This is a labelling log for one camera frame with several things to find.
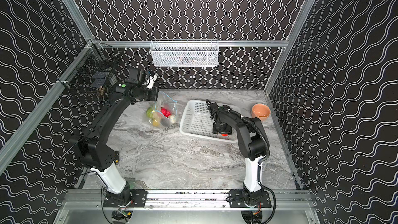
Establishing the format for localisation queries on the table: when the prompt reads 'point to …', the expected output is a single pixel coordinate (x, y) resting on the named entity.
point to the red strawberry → (165, 112)
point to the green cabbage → (148, 112)
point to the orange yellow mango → (224, 135)
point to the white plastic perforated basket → (195, 120)
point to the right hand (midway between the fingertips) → (224, 132)
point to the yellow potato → (155, 123)
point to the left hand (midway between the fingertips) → (161, 94)
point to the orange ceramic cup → (260, 110)
